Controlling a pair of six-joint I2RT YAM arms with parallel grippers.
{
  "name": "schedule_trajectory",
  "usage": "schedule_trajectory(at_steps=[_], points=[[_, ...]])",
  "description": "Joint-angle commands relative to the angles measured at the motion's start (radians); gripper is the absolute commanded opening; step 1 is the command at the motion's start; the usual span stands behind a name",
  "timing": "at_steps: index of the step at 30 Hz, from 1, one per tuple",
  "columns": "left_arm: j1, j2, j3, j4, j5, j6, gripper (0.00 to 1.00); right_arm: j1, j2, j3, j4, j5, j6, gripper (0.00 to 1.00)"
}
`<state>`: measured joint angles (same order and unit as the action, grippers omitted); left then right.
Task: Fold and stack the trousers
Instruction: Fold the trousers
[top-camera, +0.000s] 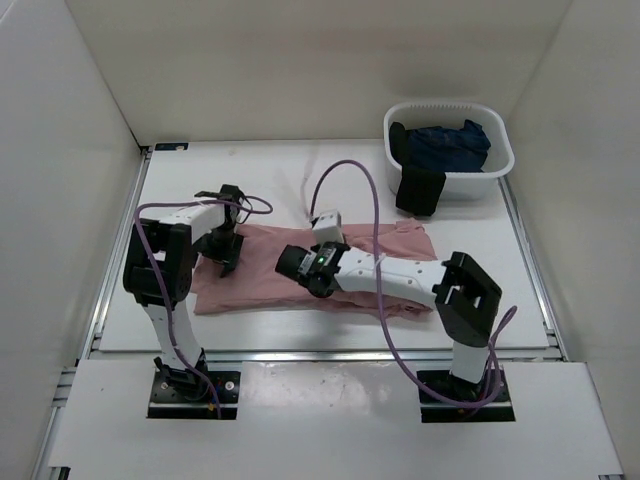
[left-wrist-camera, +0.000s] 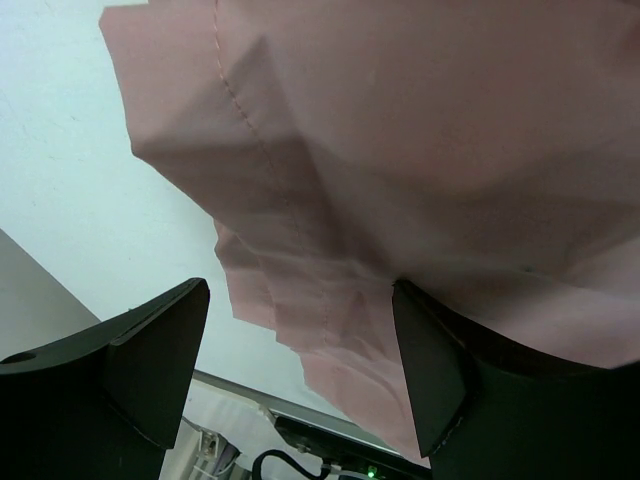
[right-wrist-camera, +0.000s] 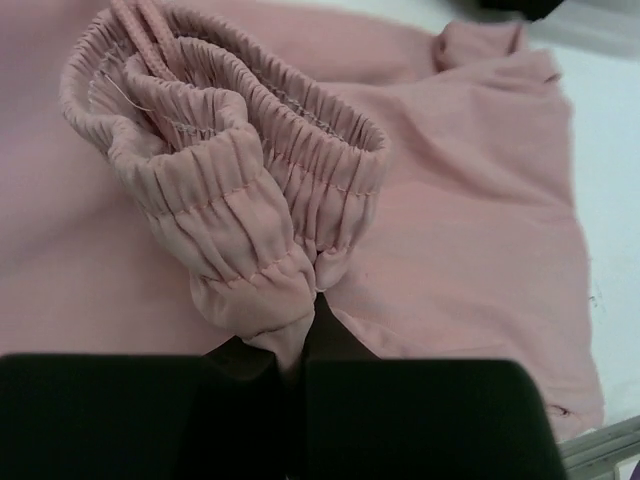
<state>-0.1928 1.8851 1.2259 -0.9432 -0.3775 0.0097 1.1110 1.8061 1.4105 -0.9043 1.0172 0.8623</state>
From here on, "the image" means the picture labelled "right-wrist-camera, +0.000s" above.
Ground pink trousers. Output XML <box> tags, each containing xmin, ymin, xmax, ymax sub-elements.
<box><xmin>1</xmin><ymin>1</ymin><xmax>604</xmax><ymax>440</ymax></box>

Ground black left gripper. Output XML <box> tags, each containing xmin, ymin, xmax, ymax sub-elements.
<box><xmin>450</xmin><ymin>0</ymin><xmax>563</xmax><ymax>21</ymax></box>

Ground aluminium table frame rail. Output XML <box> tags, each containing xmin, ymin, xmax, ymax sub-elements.
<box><xmin>559</xmin><ymin>416</ymin><xmax>639</xmax><ymax>480</ymax></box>

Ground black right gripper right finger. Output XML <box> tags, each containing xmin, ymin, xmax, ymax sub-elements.
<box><xmin>302</xmin><ymin>297</ymin><xmax>566</xmax><ymax>479</ymax></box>

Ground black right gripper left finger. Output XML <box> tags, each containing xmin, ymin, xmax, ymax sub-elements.
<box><xmin>0</xmin><ymin>335</ymin><xmax>301</xmax><ymax>480</ymax></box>

